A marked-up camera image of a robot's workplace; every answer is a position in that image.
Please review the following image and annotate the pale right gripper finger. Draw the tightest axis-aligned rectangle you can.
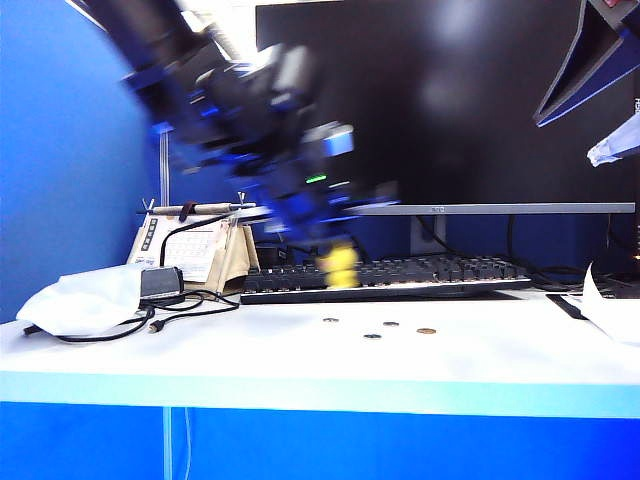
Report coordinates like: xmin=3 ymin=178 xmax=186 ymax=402
xmin=586 ymin=117 xmax=640 ymax=168

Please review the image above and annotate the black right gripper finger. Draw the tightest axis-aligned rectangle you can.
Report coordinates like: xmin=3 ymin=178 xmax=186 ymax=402
xmin=532 ymin=0 xmax=640 ymax=128

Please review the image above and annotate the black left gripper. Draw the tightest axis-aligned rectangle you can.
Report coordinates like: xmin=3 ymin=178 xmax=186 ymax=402
xmin=234 ymin=122 xmax=402 ymax=261

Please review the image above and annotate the yellow doll figure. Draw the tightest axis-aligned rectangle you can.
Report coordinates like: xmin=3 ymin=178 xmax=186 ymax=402
xmin=316 ymin=238 xmax=362 ymax=290

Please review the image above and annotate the grey monitor stand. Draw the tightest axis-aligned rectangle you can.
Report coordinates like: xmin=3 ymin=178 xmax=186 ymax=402
xmin=410 ymin=214 xmax=448 ymax=258

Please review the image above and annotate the black keyboard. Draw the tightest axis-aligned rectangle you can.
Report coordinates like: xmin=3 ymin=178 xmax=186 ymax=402
xmin=240 ymin=254 xmax=533 ymax=305

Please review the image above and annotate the brown soldering iron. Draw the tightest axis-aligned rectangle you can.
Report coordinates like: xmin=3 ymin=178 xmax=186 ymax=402
xmin=137 ymin=200 xmax=259 ymax=217

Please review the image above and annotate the large black monitor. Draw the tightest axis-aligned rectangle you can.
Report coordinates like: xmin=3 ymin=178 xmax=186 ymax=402
xmin=255 ymin=0 xmax=637 ymax=217

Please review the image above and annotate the beige desk calendar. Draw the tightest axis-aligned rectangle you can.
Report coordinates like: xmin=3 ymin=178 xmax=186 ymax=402
xmin=126 ymin=209 xmax=261 ymax=296

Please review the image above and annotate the white paper sheet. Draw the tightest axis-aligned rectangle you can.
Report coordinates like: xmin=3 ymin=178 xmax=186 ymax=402
xmin=561 ymin=260 xmax=640 ymax=347

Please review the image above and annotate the black adapter box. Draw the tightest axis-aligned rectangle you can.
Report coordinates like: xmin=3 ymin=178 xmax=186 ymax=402
xmin=140 ymin=267 xmax=187 ymax=301

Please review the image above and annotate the white plastic bag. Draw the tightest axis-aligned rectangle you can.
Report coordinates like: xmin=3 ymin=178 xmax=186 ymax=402
xmin=15 ymin=264 xmax=151 ymax=337

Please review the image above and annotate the white table leg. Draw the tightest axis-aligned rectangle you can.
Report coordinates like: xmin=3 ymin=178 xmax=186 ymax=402
xmin=162 ymin=406 xmax=174 ymax=480

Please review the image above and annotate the looped black power cable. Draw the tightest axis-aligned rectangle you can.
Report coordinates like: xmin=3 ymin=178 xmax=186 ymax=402
xmin=352 ymin=233 xmax=374 ymax=265

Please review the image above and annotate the black monitor cable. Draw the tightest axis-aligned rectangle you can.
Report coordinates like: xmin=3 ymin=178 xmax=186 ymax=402
xmin=505 ymin=214 xmax=569 ymax=286

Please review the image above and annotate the black cable with ferrite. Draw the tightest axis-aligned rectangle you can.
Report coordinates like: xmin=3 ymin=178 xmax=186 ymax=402
xmin=159 ymin=212 xmax=241 ymax=269

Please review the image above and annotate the thin black usb cable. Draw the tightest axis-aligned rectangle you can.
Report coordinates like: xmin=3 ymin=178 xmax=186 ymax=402
xmin=140 ymin=289 xmax=243 ymax=334

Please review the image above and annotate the aluminium partition post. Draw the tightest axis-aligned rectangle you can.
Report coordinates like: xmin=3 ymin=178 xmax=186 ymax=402
xmin=158 ymin=132 xmax=171 ymax=206

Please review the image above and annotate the thick black cable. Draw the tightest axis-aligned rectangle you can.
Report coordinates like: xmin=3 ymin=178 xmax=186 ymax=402
xmin=23 ymin=304 xmax=158 ymax=344

